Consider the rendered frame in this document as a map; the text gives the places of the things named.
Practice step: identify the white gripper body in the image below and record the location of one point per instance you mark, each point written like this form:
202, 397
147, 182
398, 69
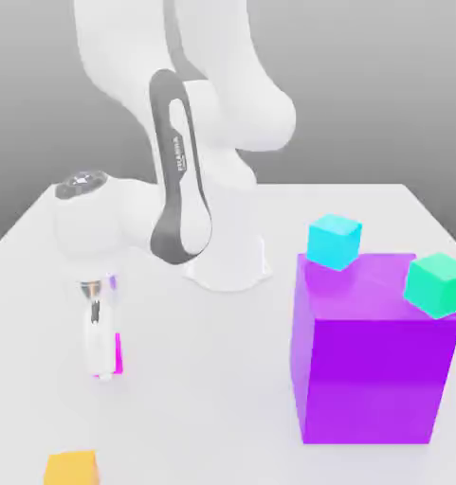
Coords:
98, 348

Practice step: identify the small magenta cube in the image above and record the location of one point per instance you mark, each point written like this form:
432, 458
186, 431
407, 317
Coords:
118, 352

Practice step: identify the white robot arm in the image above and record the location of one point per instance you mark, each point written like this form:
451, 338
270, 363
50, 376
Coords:
227, 113

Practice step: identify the small orange cube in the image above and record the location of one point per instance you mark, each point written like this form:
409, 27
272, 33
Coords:
71, 469

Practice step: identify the small cyan cube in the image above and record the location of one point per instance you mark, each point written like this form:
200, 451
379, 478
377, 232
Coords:
333, 242

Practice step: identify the small green cube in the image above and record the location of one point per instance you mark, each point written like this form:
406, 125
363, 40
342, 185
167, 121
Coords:
438, 286

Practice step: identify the large purple box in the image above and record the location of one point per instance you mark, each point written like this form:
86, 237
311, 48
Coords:
375, 379

